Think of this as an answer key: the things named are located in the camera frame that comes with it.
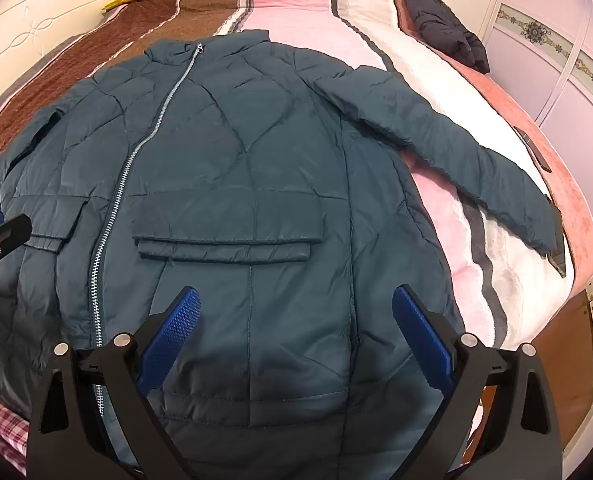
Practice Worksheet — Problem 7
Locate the white wardrobe with floral trim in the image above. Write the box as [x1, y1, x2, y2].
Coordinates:
[476, 0, 593, 221]

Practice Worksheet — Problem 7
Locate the striped fleece blanket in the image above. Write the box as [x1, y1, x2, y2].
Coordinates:
[0, 0, 577, 356]

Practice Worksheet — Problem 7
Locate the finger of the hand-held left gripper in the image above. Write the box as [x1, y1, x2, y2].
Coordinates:
[0, 211, 33, 311]

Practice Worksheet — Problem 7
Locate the white headboard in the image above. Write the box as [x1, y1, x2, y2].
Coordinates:
[0, 0, 142, 121]

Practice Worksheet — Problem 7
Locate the pink checked cloth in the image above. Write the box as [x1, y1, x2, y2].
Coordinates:
[0, 395, 32, 476]

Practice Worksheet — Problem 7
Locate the folded navy puffer jacket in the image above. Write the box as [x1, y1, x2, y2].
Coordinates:
[401, 0, 492, 73]

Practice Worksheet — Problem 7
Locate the salmon pink bed sheet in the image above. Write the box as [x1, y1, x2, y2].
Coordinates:
[396, 0, 593, 301]

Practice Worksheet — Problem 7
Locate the teal quilted jacket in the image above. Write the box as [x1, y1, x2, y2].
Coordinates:
[0, 29, 567, 480]

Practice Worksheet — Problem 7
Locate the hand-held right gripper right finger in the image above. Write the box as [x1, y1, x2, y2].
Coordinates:
[392, 284, 564, 480]

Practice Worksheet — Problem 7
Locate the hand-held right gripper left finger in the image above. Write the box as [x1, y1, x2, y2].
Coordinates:
[26, 285, 202, 480]

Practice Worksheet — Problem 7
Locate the brown wooden bed frame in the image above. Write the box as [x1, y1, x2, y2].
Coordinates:
[476, 287, 593, 461]

